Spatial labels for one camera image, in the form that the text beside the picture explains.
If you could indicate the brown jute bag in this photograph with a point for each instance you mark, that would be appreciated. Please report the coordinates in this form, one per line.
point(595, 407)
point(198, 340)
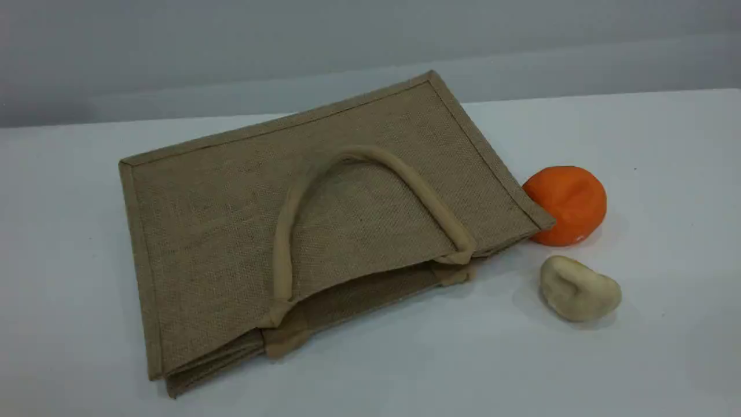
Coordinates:
point(220, 231)

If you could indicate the beige bread roll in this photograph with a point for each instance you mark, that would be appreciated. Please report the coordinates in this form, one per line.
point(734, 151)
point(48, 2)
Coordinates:
point(579, 289)

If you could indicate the orange fruit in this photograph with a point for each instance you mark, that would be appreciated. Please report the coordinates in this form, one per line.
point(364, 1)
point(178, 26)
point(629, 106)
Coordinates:
point(570, 200)

